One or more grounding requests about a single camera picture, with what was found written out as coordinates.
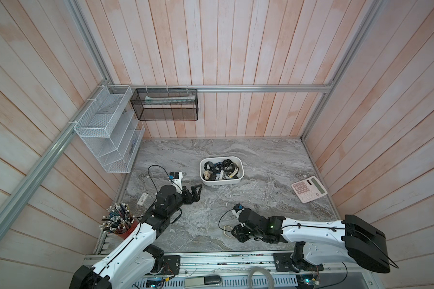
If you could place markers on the right aluminium frame post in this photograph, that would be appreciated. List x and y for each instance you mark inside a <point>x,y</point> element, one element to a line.
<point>369,19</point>

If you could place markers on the front aluminium mounting rail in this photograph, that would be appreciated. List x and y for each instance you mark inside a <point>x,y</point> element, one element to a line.
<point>232,263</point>

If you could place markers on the horizontal aluminium rail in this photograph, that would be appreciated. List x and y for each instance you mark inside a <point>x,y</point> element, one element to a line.
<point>246,88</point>

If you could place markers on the grey black handheld device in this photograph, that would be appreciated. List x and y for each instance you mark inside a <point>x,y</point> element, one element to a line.
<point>202,281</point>

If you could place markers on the black sport watch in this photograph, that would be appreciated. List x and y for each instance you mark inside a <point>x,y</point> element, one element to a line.
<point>209,175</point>

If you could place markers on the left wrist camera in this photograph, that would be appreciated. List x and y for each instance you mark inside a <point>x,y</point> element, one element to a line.
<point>176,179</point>

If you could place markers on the small black band watch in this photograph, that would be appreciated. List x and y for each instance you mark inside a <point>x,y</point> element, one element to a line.
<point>209,166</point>

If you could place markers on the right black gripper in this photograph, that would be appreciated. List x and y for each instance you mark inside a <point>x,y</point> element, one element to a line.
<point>238,230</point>

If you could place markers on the white plastic storage box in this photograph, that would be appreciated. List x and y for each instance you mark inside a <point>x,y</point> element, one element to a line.
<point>228,163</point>

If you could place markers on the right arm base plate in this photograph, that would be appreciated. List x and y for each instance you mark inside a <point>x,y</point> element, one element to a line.
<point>287,262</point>

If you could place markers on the gold metal link watch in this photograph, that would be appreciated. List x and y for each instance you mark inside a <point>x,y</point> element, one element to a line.
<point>233,174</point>

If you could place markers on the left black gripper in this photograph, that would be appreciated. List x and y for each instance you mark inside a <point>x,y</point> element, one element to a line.
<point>196,196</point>

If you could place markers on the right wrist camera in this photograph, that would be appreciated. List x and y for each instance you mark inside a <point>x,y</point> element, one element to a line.
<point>237,209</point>

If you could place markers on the pink white calculator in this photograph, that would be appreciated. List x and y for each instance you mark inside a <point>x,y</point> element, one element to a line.
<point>309,189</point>

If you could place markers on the yellow cream band watch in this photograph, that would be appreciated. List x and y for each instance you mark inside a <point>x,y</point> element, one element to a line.
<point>227,231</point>

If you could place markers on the small white tag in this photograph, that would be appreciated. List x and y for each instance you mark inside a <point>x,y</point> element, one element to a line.
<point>142,199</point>

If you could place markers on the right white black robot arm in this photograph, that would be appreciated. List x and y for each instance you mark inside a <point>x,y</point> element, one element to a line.
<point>351,240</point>

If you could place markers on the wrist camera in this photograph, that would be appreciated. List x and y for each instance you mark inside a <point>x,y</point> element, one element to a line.
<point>176,179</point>
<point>237,209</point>

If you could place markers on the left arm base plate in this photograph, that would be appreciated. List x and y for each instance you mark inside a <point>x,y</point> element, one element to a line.
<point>166,265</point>

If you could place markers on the red cup of pens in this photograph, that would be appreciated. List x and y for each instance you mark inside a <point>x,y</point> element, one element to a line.
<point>119,220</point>

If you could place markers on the black mesh wall basket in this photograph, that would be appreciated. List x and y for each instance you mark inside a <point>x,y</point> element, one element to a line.
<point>165,104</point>

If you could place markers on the white wire mesh shelf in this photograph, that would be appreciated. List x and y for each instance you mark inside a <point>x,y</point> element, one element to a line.
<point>110,129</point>

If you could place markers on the left aluminium frame rail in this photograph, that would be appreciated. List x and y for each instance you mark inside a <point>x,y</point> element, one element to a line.
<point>27,187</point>

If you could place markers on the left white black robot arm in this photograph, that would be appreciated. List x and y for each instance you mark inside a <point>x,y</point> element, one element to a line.
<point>136,256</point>

